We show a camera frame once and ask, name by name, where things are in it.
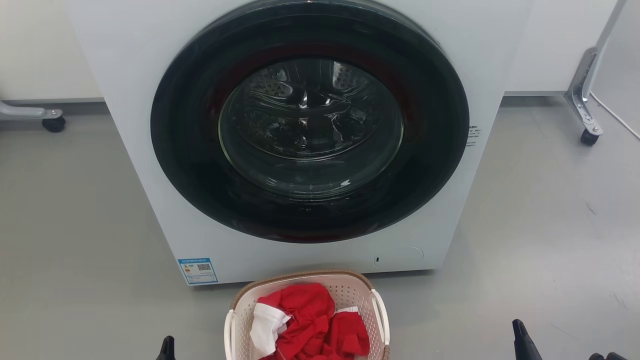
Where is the white front-load washing machine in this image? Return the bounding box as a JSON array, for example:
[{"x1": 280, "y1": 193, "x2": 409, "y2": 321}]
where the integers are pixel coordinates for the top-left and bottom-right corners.
[{"x1": 65, "y1": 0, "x2": 535, "y2": 287}]

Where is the thin white cable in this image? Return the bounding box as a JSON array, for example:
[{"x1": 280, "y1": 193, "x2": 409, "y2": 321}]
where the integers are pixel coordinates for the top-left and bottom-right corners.
[{"x1": 590, "y1": 92, "x2": 640, "y2": 141}]

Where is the white perforated laundry basket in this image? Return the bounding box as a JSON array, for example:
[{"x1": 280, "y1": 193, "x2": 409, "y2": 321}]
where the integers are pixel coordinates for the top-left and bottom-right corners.
[{"x1": 224, "y1": 270, "x2": 391, "y2": 360}]

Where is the grey metal frame leg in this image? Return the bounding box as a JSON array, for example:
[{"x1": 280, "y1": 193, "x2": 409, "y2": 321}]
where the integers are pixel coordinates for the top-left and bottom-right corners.
[
  {"x1": 0, "y1": 100, "x2": 65, "y2": 121},
  {"x1": 565, "y1": 0, "x2": 628, "y2": 136}
]

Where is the white garment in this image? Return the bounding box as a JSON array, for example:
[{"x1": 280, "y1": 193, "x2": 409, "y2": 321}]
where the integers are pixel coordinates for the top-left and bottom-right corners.
[{"x1": 249, "y1": 302, "x2": 292, "y2": 358}]

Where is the blue energy label sticker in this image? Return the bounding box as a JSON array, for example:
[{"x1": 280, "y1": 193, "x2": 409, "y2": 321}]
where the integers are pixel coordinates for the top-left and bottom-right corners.
[{"x1": 177, "y1": 257, "x2": 219, "y2": 286}]

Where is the round black washer door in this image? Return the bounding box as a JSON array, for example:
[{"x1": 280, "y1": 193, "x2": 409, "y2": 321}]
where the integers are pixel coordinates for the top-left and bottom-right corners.
[{"x1": 150, "y1": 0, "x2": 470, "y2": 244}]

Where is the red garment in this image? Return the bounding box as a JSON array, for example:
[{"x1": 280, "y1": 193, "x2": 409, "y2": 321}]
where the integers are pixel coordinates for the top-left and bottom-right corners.
[{"x1": 256, "y1": 283, "x2": 371, "y2": 360}]

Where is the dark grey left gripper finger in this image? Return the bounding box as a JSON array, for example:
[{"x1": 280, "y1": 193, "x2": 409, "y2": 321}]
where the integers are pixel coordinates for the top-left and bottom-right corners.
[{"x1": 156, "y1": 336, "x2": 176, "y2": 360}]

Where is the round white filter cover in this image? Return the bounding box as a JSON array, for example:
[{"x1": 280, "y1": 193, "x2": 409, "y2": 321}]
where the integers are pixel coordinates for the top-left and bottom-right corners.
[{"x1": 372, "y1": 245, "x2": 424, "y2": 269}]

